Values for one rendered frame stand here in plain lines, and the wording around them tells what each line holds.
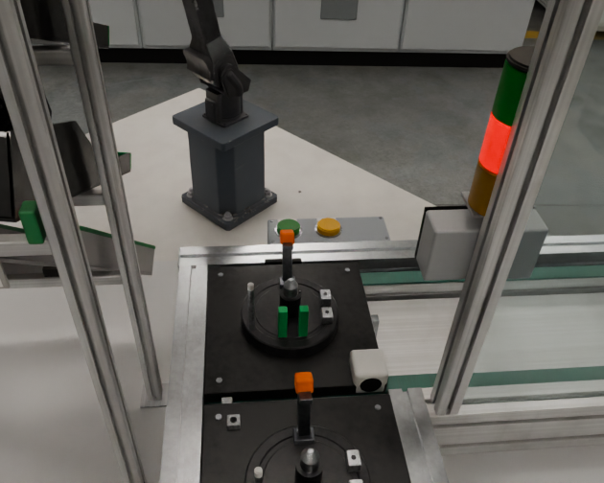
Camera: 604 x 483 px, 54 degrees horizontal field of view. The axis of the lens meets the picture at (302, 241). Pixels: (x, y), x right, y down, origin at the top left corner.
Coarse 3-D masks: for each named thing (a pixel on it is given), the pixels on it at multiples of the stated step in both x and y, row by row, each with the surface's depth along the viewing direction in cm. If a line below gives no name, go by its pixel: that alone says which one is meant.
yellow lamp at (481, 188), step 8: (480, 168) 57; (480, 176) 57; (488, 176) 56; (496, 176) 56; (472, 184) 59; (480, 184) 57; (488, 184) 57; (472, 192) 59; (480, 192) 58; (488, 192) 57; (472, 200) 59; (480, 200) 58; (488, 200) 57; (472, 208) 59; (480, 208) 58
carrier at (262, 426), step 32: (224, 416) 74; (256, 416) 74; (288, 416) 74; (320, 416) 74; (352, 416) 74; (384, 416) 75; (224, 448) 70; (256, 448) 70; (288, 448) 68; (320, 448) 69; (352, 448) 69; (384, 448) 71; (224, 480) 67; (256, 480) 58; (288, 480) 66; (320, 480) 64; (352, 480) 64; (384, 480) 68
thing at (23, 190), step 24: (0, 144) 47; (72, 144) 58; (0, 168) 47; (24, 168) 49; (72, 168) 58; (96, 168) 64; (0, 192) 48; (24, 192) 49; (72, 192) 59; (0, 216) 48
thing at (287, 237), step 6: (282, 234) 85; (288, 234) 85; (282, 240) 85; (288, 240) 85; (282, 246) 86; (288, 246) 84; (282, 252) 87; (288, 252) 86; (282, 258) 87; (288, 258) 86; (282, 264) 88; (288, 264) 87; (288, 270) 87; (282, 276) 88; (288, 276) 87
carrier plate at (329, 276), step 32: (224, 288) 91; (352, 288) 92; (224, 320) 86; (352, 320) 87; (224, 352) 81; (256, 352) 82; (320, 352) 82; (224, 384) 77; (256, 384) 77; (288, 384) 78; (320, 384) 78; (352, 384) 78
